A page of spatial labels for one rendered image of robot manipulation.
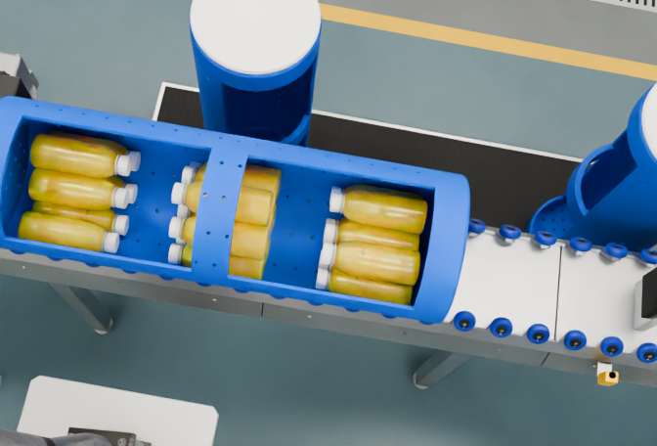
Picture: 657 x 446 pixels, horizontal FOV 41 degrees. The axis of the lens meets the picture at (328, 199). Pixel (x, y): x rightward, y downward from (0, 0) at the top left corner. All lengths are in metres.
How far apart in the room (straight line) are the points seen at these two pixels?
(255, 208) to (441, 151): 1.29
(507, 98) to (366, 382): 1.10
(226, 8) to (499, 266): 0.79
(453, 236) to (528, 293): 0.38
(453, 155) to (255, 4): 1.08
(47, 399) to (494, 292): 0.89
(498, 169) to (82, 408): 1.66
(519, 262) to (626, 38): 1.61
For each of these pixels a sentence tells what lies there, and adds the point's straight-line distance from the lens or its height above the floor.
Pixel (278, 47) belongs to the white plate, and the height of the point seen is 1.04.
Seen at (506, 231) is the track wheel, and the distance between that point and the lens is 1.82.
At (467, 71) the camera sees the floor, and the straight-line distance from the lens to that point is 3.09.
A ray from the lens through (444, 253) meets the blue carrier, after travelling 1.52.
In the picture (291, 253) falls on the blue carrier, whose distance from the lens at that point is 1.76.
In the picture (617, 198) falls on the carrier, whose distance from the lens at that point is 2.12.
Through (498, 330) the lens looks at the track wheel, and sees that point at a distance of 1.78.
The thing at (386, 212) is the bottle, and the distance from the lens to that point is 1.63.
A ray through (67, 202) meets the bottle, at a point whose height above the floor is 1.07.
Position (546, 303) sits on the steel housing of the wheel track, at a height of 0.93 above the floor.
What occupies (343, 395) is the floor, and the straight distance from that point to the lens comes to 2.68.
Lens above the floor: 2.65
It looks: 70 degrees down
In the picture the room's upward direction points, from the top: 12 degrees clockwise
